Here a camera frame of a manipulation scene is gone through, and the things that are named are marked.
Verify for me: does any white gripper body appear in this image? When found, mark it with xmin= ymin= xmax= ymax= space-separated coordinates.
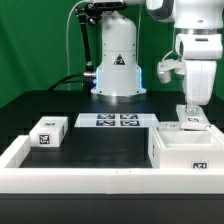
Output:
xmin=175 ymin=34 xmax=223 ymax=105

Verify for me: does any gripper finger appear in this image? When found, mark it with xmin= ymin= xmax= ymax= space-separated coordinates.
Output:
xmin=186 ymin=103 xmax=197 ymax=114

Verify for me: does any white cabinet door panel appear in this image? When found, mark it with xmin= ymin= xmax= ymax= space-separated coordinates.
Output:
xmin=158 ymin=121 xmax=180 ymax=131
xmin=176 ymin=105 xmax=209 ymax=130

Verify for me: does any white cabinet body box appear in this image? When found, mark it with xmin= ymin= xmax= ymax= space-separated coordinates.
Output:
xmin=148 ymin=125 xmax=224 ymax=169

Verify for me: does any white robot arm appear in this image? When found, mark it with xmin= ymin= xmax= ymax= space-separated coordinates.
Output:
xmin=86 ymin=0 xmax=224 ymax=114

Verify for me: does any white cabinet top block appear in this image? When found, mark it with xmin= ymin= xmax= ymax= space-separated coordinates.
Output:
xmin=29 ymin=116 xmax=68 ymax=147

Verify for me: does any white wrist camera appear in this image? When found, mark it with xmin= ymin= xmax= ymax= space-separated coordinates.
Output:
xmin=157 ymin=59 xmax=184 ymax=84

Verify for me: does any white marker base plate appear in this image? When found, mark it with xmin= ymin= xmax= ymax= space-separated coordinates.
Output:
xmin=75 ymin=113 xmax=159 ymax=128

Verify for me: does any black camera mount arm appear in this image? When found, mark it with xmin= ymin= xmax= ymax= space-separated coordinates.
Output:
xmin=74 ymin=3 xmax=108 ymax=88

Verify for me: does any black cable bundle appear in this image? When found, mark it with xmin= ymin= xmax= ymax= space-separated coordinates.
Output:
xmin=47 ymin=73 xmax=95 ymax=92

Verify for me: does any grey thin cable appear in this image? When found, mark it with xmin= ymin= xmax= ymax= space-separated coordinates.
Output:
xmin=65 ymin=0 xmax=88 ymax=92

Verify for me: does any white U-shaped fence frame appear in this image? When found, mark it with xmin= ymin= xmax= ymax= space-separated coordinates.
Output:
xmin=0 ymin=135 xmax=224 ymax=194

